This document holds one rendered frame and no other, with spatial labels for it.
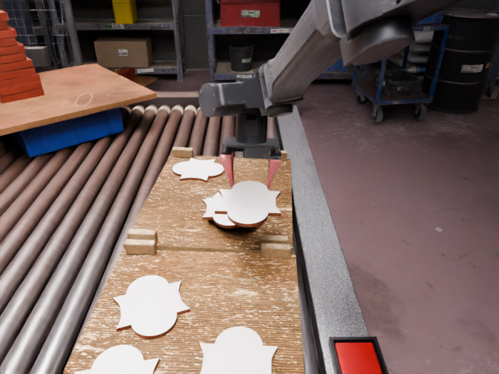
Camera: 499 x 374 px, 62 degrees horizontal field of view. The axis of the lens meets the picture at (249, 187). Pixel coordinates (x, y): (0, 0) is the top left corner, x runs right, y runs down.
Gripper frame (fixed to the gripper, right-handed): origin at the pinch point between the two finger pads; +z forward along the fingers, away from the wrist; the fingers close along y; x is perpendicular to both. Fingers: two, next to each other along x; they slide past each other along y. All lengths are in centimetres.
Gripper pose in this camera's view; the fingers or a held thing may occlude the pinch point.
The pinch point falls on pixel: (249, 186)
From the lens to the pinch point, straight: 81.1
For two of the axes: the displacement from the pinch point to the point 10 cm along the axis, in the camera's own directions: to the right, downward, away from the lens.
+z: -0.3, 9.5, 3.2
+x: 0.4, -3.2, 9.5
